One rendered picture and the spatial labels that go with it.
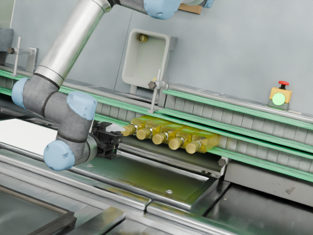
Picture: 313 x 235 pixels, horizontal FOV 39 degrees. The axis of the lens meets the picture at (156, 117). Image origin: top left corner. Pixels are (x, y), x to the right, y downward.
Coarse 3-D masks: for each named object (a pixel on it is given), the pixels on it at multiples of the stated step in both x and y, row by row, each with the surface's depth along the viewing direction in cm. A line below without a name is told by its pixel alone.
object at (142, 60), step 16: (144, 32) 176; (128, 48) 180; (144, 48) 185; (160, 48) 182; (128, 64) 182; (144, 64) 185; (160, 64) 183; (128, 80) 182; (144, 80) 186; (160, 80) 176
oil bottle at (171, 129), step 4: (168, 124) 158; (172, 124) 159; (176, 124) 160; (180, 124) 162; (160, 128) 152; (164, 128) 152; (168, 128) 152; (172, 128) 152; (176, 128) 154; (180, 128) 157; (168, 132) 150; (172, 132) 151; (168, 136) 150; (172, 136) 151; (168, 140) 151
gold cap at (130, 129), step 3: (123, 126) 148; (126, 126) 148; (129, 126) 149; (132, 126) 151; (126, 129) 148; (129, 129) 148; (132, 129) 150; (135, 129) 152; (123, 132) 148; (126, 132) 148; (129, 132) 148; (132, 132) 150; (123, 135) 149; (126, 135) 148
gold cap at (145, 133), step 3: (141, 129) 147; (144, 129) 147; (147, 129) 149; (138, 132) 146; (141, 132) 146; (144, 132) 146; (147, 132) 147; (150, 132) 150; (138, 135) 147; (141, 135) 146; (144, 135) 146; (147, 135) 147; (141, 138) 146; (144, 138) 147
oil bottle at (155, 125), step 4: (152, 120) 159; (156, 120) 161; (160, 120) 162; (164, 120) 164; (148, 124) 153; (152, 124) 153; (156, 124) 154; (160, 124) 155; (164, 124) 158; (152, 128) 152; (156, 128) 152; (156, 132) 153; (152, 136) 153
